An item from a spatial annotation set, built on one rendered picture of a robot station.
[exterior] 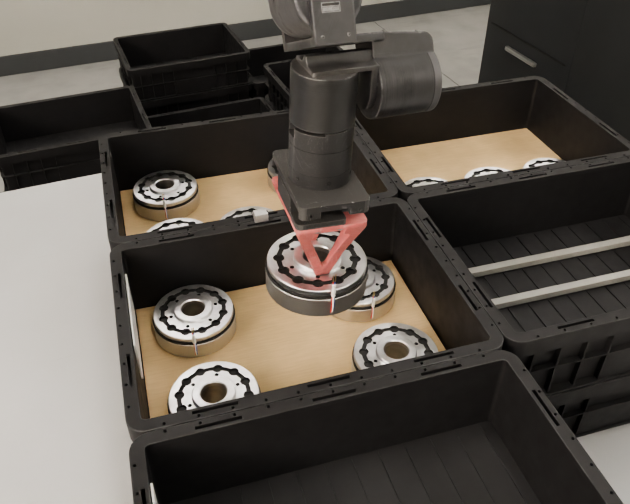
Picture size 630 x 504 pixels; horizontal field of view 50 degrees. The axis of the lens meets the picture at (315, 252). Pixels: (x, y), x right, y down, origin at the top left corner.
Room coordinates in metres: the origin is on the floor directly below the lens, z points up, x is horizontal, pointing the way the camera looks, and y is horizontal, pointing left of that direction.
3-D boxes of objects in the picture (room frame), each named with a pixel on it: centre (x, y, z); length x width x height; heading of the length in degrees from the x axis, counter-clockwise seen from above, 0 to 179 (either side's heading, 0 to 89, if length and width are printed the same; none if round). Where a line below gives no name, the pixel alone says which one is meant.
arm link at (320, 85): (0.53, -0.01, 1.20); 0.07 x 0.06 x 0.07; 111
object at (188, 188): (0.91, 0.24, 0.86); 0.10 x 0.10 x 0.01
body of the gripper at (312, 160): (0.53, 0.00, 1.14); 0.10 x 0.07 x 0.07; 17
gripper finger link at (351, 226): (0.52, 0.00, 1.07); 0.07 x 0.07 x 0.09; 17
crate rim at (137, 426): (0.58, 0.03, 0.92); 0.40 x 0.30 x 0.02; 107
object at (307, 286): (0.53, 0.00, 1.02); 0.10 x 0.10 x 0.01
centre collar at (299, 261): (0.53, 0.00, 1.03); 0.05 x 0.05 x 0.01
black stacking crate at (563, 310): (0.70, -0.36, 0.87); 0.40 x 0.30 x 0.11; 107
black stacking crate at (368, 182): (0.87, 0.11, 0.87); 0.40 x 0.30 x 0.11; 107
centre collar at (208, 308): (0.62, 0.15, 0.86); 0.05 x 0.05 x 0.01
